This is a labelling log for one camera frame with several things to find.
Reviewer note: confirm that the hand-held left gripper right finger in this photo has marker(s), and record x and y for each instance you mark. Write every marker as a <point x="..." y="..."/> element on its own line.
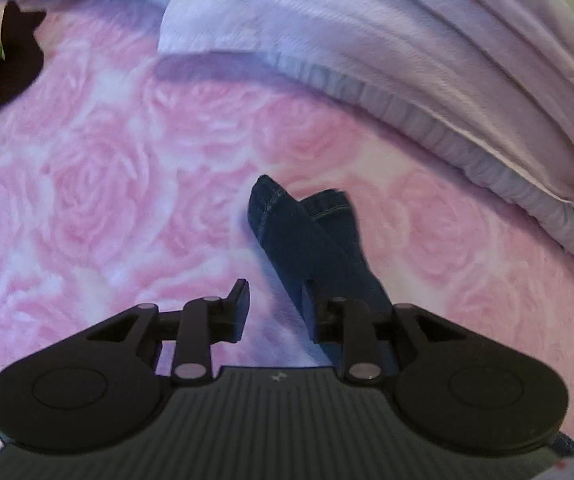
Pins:
<point x="312" y="312"/>

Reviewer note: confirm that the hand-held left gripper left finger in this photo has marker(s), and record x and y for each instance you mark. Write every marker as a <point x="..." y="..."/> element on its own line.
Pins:
<point x="237" y="310"/>

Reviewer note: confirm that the dark blue denim pants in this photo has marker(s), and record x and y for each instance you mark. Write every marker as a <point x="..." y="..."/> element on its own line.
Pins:
<point x="317" y="245"/>

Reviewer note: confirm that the pink rose print blanket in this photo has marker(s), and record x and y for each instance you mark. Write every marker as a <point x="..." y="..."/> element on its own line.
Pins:
<point x="92" y="185"/>

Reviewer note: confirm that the lilac pillow with pleated edge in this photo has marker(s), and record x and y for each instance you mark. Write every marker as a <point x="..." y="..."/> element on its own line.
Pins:
<point x="392" y="35"/>

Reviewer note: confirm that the black garment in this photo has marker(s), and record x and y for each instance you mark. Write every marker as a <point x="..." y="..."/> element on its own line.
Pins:
<point x="12" y="70"/>

